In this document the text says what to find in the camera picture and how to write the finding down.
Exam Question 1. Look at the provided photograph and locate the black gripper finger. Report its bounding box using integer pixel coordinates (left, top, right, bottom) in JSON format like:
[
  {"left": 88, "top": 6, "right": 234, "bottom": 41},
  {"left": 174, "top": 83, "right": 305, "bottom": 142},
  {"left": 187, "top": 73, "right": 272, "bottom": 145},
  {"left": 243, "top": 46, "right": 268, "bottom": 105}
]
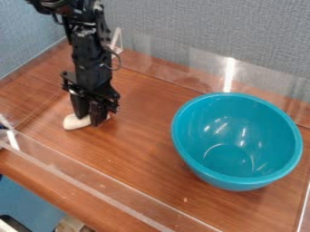
[
  {"left": 89, "top": 101, "right": 108, "bottom": 127},
  {"left": 71, "top": 94, "right": 89, "bottom": 119}
]

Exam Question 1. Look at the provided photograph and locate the clear acrylic barrier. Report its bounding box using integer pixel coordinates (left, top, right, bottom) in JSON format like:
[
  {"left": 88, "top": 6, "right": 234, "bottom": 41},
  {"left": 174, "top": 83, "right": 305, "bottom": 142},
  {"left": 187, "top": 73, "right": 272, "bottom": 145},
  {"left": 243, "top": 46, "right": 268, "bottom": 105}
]
[
  {"left": 0, "top": 114, "right": 222, "bottom": 232},
  {"left": 112, "top": 34, "right": 310, "bottom": 129}
]

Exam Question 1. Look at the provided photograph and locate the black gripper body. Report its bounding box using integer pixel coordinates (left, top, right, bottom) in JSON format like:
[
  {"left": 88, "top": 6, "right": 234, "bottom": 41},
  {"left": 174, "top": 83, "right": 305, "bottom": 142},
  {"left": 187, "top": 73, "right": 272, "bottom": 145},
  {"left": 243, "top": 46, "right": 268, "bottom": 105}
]
[{"left": 61, "top": 34, "right": 120, "bottom": 112}]

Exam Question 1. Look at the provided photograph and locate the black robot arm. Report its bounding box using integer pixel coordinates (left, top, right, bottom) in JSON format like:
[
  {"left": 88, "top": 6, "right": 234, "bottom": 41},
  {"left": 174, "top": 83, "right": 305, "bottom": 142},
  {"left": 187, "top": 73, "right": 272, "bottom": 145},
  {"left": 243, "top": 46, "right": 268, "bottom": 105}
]
[{"left": 25, "top": 0, "right": 120, "bottom": 130}]

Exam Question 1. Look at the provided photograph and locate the clear acrylic front barrier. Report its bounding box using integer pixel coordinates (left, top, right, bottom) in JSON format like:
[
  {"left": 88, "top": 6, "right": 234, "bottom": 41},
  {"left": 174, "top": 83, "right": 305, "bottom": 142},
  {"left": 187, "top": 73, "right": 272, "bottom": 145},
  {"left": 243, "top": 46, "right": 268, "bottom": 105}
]
[{"left": 0, "top": 114, "right": 222, "bottom": 232}]

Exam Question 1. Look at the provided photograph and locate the blue plastic bowl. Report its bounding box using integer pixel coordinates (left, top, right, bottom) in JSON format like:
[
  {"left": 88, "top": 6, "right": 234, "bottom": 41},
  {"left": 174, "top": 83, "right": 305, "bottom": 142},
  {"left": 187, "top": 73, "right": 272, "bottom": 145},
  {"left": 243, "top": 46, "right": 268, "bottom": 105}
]
[{"left": 171, "top": 92, "right": 303, "bottom": 191}]

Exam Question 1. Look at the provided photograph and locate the clear acrylic back barrier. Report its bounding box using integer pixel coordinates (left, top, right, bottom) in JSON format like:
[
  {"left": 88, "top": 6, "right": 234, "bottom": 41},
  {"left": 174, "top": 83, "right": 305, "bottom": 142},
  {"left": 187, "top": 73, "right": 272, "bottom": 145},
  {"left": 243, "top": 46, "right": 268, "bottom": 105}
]
[{"left": 112, "top": 34, "right": 310, "bottom": 129}]

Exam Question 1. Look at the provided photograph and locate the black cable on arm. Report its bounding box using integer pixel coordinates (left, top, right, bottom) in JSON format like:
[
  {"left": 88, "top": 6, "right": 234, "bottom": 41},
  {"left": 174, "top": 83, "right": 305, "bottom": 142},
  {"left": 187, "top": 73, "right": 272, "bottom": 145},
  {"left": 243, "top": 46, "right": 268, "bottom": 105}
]
[{"left": 100, "top": 48, "right": 123, "bottom": 73}]

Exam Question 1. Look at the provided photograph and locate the white mushroom with red cap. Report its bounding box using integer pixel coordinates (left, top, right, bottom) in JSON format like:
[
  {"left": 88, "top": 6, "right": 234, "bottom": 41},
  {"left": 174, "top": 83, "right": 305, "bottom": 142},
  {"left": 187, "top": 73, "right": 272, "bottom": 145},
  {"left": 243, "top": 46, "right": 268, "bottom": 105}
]
[{"left": 61, "top": 111, "right": 111, "bottom": 131}]

